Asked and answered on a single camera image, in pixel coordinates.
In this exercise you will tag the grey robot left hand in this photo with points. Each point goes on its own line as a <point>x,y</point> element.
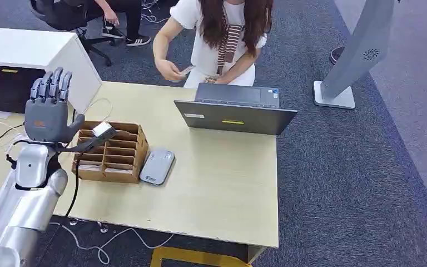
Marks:
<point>47,118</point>

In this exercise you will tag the person's left hand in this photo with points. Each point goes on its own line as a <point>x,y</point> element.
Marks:
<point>224,79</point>

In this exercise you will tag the person's right hand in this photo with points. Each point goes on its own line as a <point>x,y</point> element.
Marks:
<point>169,70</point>

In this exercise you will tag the grey laptop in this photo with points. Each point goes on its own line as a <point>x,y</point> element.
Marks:
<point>235,114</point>

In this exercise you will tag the black office chair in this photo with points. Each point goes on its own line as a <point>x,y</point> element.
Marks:
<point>62,14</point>

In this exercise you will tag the round dark base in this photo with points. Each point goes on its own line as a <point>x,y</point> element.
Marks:
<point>335,55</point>

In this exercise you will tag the grey card reader device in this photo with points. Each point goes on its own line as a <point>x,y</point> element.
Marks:
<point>157,167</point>

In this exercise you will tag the grey kiosk stand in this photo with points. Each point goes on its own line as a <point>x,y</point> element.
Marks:
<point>361,48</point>

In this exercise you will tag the stack of printed cards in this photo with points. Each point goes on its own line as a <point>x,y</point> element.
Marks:
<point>211,79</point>

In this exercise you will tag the white cabinet desk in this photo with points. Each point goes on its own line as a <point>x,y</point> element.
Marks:
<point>33,48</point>

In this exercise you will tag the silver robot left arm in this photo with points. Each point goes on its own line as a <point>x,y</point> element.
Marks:
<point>29,206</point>

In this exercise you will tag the printed card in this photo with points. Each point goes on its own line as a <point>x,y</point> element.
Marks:
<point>187,70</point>

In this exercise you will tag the seated person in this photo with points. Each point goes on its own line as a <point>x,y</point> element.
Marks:
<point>125,14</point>

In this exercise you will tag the wooden card sorting box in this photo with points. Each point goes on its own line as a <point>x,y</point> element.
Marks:
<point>125,162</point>

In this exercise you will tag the large black case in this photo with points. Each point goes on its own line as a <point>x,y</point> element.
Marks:
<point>11,90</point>

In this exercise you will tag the yellow frame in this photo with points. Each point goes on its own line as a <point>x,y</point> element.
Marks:
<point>195,256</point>

